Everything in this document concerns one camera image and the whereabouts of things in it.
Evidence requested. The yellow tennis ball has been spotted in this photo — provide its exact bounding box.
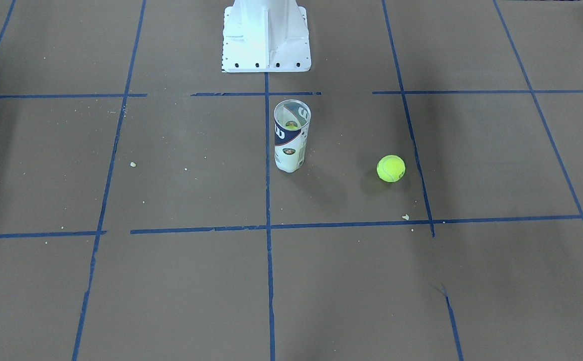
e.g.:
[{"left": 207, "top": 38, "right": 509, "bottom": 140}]
[{"left": 376, "top": 154, "right": 406, "bottom": 183}]

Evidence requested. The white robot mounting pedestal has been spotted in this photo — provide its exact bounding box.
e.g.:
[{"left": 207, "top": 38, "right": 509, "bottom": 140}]
[{"left": 221, "top": 1, "right": 312, "bottom": 73}]

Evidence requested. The tennis ball inside can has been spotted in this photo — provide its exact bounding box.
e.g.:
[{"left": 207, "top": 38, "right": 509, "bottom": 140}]
[{"left": 284, "top": 120, "right": 299, "bottom": 130}]

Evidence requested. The clear tennis ball can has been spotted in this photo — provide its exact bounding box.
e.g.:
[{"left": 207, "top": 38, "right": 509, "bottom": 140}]
[{"left": 273, "top": 100, "right": 312, "bottom": 173}]

